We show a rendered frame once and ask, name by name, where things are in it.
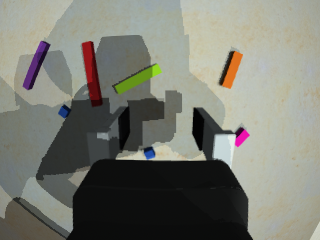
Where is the purple rod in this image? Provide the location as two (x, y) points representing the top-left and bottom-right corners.
(23, 41), (50, 90)

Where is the orange rod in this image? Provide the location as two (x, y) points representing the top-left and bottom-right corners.
(220, 51), (243, 89)

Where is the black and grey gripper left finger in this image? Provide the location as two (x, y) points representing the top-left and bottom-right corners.
(87, 107), (130, 167)

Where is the small magenta block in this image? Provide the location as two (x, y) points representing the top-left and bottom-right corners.
(235, 127), (250, 147)

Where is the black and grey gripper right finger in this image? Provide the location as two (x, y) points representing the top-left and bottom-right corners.
(192, 107), (236, 169)

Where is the dark red rod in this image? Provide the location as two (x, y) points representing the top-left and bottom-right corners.
(82, 41), (103, 107)

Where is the small blue cube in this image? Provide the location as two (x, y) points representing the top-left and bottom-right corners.
(58, 105), (71, 119)
(144, 146), (155, 160)

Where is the lime green rod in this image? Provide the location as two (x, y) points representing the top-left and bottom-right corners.
(115, 64), (162, 95)

